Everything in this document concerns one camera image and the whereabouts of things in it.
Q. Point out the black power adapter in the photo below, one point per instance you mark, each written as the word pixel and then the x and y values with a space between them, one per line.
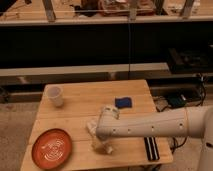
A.
pixel 175 101

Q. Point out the white plastic bottle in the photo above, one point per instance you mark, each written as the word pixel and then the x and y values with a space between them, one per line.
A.
pixel 91 128

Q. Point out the grey metal bench rail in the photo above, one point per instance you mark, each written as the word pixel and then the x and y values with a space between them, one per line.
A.
pixel 78 73

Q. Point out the translucent plastic cup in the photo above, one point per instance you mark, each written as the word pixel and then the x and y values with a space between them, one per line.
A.
pixel 55 95

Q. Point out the orange ceramic bowl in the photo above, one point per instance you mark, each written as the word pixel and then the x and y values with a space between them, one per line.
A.
pixel 51 149

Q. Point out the blue sponge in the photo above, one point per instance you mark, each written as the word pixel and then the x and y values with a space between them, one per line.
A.
pixel 124 102

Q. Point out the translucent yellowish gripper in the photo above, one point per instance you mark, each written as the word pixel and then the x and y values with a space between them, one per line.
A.
pixel 101 147

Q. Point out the wooden table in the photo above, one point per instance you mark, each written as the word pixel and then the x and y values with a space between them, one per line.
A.
pixel 82 103

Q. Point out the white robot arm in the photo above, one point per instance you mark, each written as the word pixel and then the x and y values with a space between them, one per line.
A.
pixel 194 122

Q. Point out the black and white striped block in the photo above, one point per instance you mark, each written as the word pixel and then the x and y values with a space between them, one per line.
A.
pixel 151 149

